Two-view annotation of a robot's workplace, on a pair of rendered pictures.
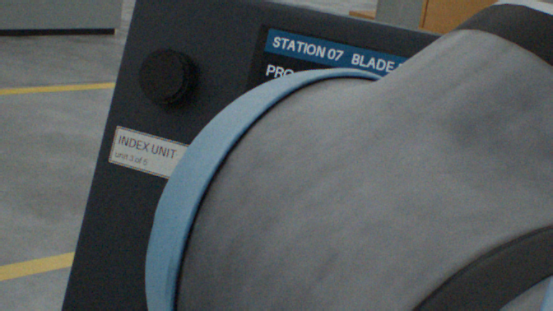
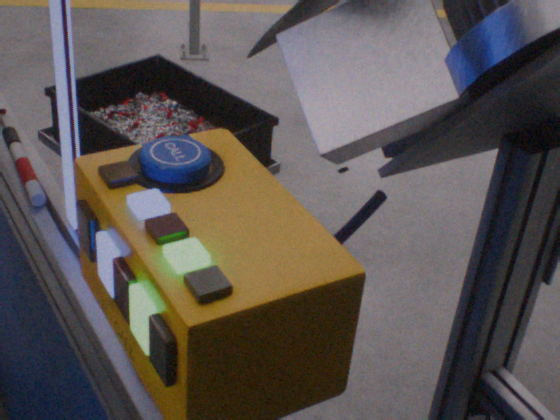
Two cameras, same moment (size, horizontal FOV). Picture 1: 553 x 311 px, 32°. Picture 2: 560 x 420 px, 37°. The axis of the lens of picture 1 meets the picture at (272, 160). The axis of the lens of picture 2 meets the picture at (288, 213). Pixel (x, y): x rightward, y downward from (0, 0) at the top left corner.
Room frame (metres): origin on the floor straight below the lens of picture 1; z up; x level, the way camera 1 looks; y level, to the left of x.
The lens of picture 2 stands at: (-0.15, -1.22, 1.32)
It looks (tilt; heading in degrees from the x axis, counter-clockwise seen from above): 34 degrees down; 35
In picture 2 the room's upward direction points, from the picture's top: 6 degrees clockwise
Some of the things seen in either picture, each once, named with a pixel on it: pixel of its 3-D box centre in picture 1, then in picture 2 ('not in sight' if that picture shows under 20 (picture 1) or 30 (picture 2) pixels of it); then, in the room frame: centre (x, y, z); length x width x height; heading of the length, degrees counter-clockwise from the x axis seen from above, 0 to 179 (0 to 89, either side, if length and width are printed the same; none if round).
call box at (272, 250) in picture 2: not in sight; (206, 281); (0.12, -0.98, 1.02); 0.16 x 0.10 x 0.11; 69
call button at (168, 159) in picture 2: not in sight; (175, 161); (0.14, -0.93, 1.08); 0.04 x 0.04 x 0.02
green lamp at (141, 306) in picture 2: not in sight; (143, 319); (0.06, -0.99, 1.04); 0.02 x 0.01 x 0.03; 69
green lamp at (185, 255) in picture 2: not in sight; (186, 255); (0.08, -1.00, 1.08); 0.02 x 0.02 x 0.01; 69
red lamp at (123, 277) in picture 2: not in sight; (125, 290); (0.07, -0.97, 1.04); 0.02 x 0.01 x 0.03; 69
